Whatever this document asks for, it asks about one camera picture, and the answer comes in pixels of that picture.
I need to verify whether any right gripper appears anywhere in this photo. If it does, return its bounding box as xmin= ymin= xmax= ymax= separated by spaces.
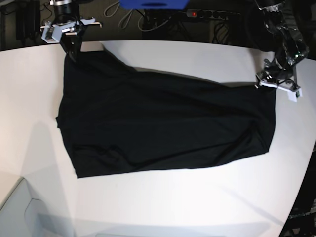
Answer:
xmin=40 ymin=4 xmax=102 ymax=62

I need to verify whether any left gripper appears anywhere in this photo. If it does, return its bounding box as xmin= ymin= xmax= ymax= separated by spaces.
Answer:
xmin=255 ymin=58 xmax=300 ymax=92

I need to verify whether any black printed t-shirt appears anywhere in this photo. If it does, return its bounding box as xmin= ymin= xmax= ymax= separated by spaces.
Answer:
xmin=56 ymin=51 xmax=276 ymax=178

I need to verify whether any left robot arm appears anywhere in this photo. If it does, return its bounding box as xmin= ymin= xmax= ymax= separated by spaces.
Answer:
xmin=253 ymin=0 xmax=309 ymax=98

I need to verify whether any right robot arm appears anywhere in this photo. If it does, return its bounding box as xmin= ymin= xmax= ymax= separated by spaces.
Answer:
xmin=40 ymin=0 xmax=102 ymax=62

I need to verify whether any blue plastic box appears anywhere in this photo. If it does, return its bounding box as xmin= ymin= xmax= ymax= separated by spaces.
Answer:
xmin=119 ymin=0 xmax=189 ymax=9

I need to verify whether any black power strip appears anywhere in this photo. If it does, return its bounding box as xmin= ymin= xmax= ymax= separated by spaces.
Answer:
xmin=186 ymin=9 xmax=241 ymax=21

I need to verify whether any white bin at table corner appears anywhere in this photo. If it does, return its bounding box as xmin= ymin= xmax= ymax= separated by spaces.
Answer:
xmin=0 ymin=178 xmax=76 ymax=237

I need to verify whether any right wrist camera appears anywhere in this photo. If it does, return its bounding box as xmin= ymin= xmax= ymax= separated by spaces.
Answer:
xmin=41 ymin=25 xmax=62 ymax=44

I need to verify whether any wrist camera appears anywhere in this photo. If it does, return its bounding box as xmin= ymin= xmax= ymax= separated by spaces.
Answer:
xmin=41 ymin=25 xmax=62 ymax=44
xmin=287 ymin=89 xmax=302 ymax=102

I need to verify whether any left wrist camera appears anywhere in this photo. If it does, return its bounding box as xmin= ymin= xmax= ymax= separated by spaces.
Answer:
xmin=287 ymin=89 xmax=302 ymax=102

